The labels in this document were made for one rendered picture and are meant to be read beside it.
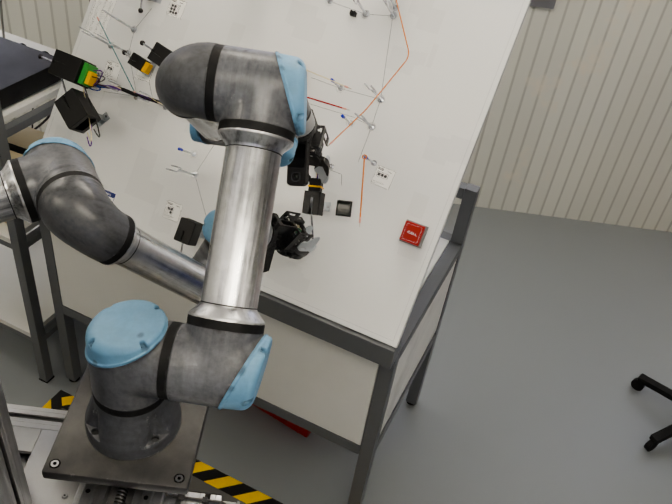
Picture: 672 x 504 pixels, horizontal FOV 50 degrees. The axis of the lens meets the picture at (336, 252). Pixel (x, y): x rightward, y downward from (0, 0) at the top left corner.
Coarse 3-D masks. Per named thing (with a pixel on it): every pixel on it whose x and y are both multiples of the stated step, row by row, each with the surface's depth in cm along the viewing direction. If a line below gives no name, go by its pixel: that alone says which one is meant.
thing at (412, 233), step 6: (408, 222) 176; (408, 228) 175; (414, 228) 175; (420, 228) 175; (402, 234) 176; (408, 234) 175; (414, 234) 175; (420, 234) 175; (408, 240) 175; (414, 240) 175; (420, 240) 175
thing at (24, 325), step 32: (0, 32) 245; (32, 96) 215; (0, 128) 200; (0, 160) 205; (0, 224) 229; (32, 224) 232; (0, 256) 279; (32, 256) 281; (0, 288) 266; (32, 288) 238; (0, 320) 255; (32, 320) 245
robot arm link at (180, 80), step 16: (192, 48) 106; (208, 48) 106; (160, 64) 111; (176, 64) 106; (192, 64) 105; (160, 80) 109; (176, 80) 106; (192, 80) 105; (160, 96) 111; (176, 96) 107; (192, 96) 106; (176, 112) 112; (192, 112) 108; (192, 128) 146; (208, 128) 132; (208, 144) 150; (224, 144) 148
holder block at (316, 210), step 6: (306, 192) 177; (312, 192) 177; (318, 192) 176; (306, 198) 177; (318, 198) 176; (324, 198) 180; (306, 204) 177; (318, 204) 176; (306, 210) 177; (312, 210) 176; (318, 210) 176
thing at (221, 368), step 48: (240, 48) 107; (240, 96) 105; (288, 96) 104; (240, 144) 106; (288, 144) 108; (240, 192) 105; (240, 240) 105; (240, 288) 105; (192, 336) 104; (240, 336) 103; (192, 384) 103; (240, 384) 102
